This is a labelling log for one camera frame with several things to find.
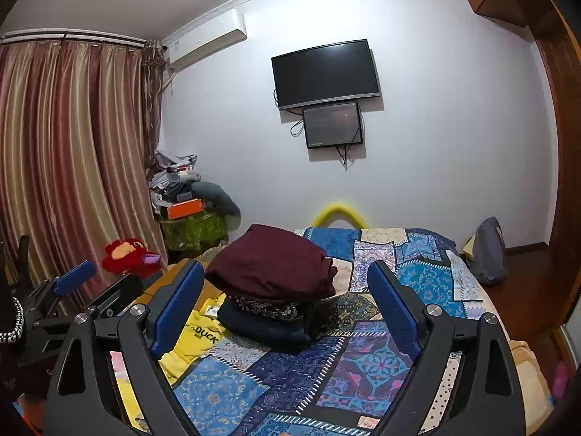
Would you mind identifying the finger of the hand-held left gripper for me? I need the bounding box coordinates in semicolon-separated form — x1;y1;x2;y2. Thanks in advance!
73;274;144;323
27;260;97;316

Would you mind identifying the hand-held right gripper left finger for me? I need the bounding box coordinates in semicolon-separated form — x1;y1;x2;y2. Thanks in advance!
43;258;206;436

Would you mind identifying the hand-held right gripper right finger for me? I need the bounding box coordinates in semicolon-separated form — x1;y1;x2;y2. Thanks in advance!
367;260;527;436

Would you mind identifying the maroon garment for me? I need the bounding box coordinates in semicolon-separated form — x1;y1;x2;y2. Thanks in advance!
205;224;339;301

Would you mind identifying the pile of grey clothes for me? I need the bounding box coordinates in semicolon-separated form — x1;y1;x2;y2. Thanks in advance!
147;150;241;219

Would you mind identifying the yellow printed garment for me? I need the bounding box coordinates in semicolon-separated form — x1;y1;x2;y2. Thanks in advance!
109;293;237;434

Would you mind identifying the red plush toy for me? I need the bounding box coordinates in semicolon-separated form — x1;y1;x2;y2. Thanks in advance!
101;237;162;280

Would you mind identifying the black chair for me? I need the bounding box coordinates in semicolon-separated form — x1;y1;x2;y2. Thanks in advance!
0;235;34;296

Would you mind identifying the blue patchwork blanket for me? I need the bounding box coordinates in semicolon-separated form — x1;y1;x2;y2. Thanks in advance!
131;226;484;436

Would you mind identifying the green patterned cloth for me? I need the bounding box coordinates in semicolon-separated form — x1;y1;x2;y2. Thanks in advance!
159;213;230;264

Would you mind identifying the dark blue folded garment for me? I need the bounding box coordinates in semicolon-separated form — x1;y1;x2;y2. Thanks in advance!
217;302;318;346

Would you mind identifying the dark patterned folded garment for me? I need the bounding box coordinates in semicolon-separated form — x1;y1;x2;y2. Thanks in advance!
224;293;318;323

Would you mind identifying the orange box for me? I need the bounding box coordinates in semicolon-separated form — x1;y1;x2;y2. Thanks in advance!
167;197;205;219

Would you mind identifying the grey purple backpack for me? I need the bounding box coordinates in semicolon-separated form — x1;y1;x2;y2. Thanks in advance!
467;217;508;287

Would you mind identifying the yellow foam tube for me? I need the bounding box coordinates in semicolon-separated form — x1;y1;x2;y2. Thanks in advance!
311;203;369;230

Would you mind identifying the striped brown curtain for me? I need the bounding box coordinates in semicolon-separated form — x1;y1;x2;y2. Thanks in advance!
0;39;164;300

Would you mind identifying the beige cartoon blanket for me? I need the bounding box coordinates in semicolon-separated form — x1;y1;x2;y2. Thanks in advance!
507;340;554;423

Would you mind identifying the pink slipper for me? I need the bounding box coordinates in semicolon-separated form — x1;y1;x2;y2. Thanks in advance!
551;361;571;397

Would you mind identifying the white air conditioner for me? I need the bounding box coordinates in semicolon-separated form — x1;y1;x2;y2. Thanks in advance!
161;8;248;73

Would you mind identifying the small black wall monitor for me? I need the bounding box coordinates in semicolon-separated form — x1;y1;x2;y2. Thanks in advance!
302;102;364;150

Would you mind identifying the wooden door frame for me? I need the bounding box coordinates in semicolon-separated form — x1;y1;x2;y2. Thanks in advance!
531;4;581;337

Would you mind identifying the white curtain rail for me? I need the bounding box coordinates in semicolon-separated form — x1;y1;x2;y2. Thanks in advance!
0;29;150;48

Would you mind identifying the black wall television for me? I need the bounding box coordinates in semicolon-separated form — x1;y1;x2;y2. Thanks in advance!
271;39;381;111

